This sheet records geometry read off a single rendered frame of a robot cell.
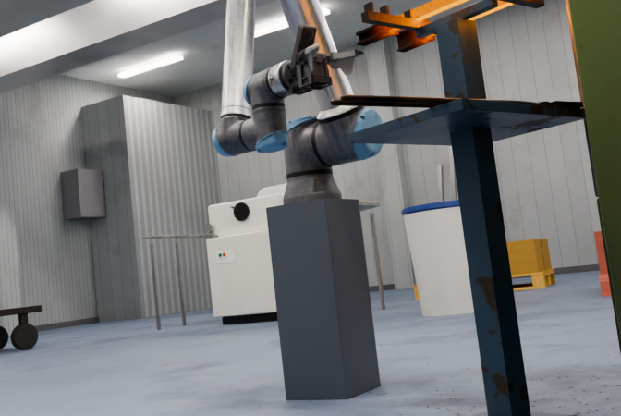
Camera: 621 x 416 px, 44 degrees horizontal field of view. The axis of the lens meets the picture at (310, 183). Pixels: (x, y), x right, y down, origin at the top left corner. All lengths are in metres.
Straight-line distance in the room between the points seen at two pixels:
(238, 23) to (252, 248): 4.66
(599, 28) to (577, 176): 9.24
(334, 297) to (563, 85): 8.65
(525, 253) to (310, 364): 5.23
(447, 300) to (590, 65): 3.95
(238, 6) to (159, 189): 9.79
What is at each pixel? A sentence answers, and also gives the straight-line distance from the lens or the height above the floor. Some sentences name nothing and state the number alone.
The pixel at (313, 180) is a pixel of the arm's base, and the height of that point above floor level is 0.66.
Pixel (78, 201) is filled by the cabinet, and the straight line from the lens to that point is 11.63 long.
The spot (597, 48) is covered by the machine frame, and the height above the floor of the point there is 0.69.
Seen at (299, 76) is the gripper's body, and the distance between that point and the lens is 1.97.
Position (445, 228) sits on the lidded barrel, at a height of 0.57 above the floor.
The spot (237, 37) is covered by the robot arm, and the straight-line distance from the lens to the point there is 2.27.
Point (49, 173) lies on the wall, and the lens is 11.79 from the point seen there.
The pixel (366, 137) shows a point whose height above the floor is 0.64.
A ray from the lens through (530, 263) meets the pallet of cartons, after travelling 7.47.
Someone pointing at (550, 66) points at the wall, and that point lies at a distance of 10.85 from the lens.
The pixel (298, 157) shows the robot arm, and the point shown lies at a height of 0.74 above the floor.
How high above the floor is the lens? 0.38
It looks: 7 degrees up
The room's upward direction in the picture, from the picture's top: 6 degrees counter-clockwise
